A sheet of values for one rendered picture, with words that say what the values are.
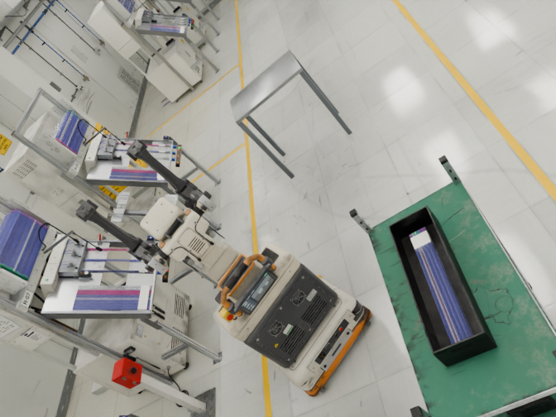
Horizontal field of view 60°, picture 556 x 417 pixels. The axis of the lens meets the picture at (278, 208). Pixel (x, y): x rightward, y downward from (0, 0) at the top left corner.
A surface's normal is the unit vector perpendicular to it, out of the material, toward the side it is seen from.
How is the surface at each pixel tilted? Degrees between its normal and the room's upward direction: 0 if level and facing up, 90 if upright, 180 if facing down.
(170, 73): 90
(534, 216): 0
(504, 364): 0
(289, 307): 90
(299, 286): 90
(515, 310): 0
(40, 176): 90
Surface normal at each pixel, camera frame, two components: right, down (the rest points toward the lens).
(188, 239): 0.44, 0.17
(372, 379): -0.61, -0.56
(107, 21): 0.09, 0.66
